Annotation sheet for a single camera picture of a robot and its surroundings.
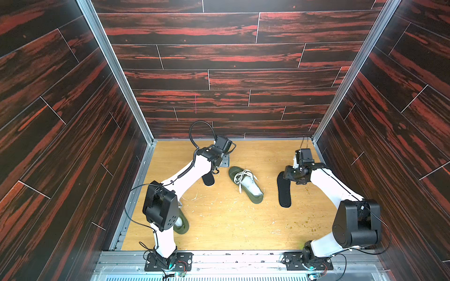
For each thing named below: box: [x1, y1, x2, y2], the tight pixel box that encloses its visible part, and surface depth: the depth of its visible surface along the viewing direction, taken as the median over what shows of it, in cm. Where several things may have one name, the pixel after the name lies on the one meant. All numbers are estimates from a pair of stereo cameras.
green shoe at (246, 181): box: [228, 166, 265, 204], surface depth 93 cm
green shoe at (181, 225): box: [172, 208, 190, 235], surface depth 82 cm
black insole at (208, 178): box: [201, 169, 215, 187], surface depth 101 cm
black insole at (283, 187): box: [277, 171, 292, 208], surface depth 96 cm
